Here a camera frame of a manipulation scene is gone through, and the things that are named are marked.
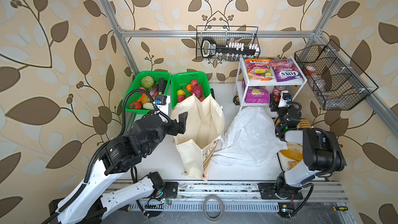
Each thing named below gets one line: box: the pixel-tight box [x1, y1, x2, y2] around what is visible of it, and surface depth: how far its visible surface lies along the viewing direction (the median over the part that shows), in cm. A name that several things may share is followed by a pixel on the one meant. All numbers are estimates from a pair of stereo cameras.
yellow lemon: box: [177, 89, 186, 96], surface depth 112 cm
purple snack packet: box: [245, 86, 270, 104], surface depth 88 cm
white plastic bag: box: [211, 106, 289, 167], surface depth 89 cm
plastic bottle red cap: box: [304, 65, 316, 75], surface depth 83 cm
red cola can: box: [271, 85, 288, 103], surface depth 83 cm
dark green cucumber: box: [158, 77, 167, 95], surface depth 112 cm
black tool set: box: [200, 37, 261, 58], surface depth 85 cm
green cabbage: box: [140, 75, 154, 89], surface depth 114 cm
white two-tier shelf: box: [235, 56, 308, 112], surface depth 80 cm
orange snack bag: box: [245, 58, 275, 81], surface depth 80 cm
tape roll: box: [202, 194, 225, 222], surface depth 68 cm
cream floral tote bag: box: [170, 94, 225, 181], surface depth 79 cm
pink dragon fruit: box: [191, 85, 204, 97], surface depth 107 cm
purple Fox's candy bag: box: [270, 59, 303, 83], surface depth 80 cm
